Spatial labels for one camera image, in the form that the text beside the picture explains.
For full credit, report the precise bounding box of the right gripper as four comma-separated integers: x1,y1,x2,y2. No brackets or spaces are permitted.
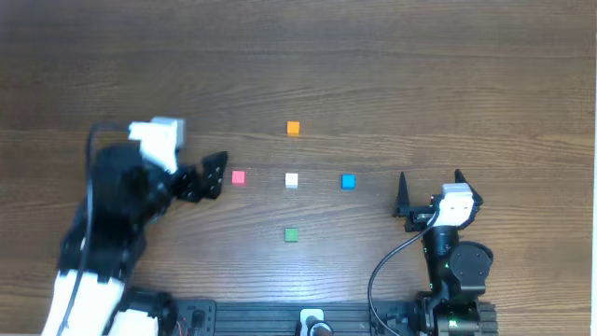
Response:
393,168,485,233

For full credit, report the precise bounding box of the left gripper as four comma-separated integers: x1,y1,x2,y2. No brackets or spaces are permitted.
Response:
173,150,229,204

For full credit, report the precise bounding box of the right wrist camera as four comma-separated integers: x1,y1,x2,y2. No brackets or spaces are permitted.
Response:
437,182,476,229

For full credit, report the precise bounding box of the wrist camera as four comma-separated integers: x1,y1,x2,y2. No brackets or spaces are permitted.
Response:
128,116,187,175
437,182,476,229

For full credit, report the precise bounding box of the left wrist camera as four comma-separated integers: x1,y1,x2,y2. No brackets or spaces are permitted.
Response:
128,116,187,175

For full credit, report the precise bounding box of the mounting rail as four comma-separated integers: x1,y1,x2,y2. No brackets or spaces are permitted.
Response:
176,300,500,336

